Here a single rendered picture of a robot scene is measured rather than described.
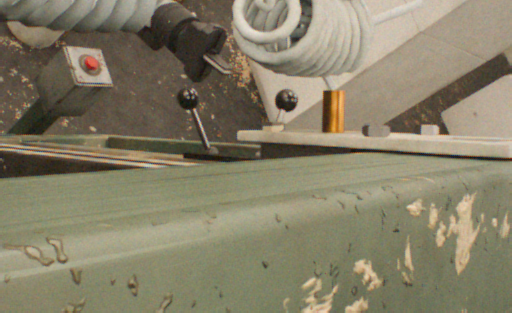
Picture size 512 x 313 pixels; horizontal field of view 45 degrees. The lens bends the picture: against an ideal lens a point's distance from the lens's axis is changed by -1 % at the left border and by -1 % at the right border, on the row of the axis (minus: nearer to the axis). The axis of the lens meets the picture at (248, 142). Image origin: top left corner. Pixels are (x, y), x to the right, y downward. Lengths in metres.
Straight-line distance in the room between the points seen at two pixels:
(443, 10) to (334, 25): 2.81
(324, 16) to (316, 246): 0.24
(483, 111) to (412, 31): 2.75
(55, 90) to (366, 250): 1.54
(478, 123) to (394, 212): 5.73
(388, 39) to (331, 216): 3.16
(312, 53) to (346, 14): 0.04
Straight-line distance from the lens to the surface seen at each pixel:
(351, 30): 0.43
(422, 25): 3.25
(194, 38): 1.23
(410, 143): 0.37
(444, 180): 0.25
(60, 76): 1.68
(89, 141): 1.58
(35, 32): 2.87
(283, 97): 0.98
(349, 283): 0.19
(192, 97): 0.99
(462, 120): 5.99
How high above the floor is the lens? 2.06
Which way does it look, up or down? 36 degrees down
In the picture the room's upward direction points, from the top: 55 degrees clockwise
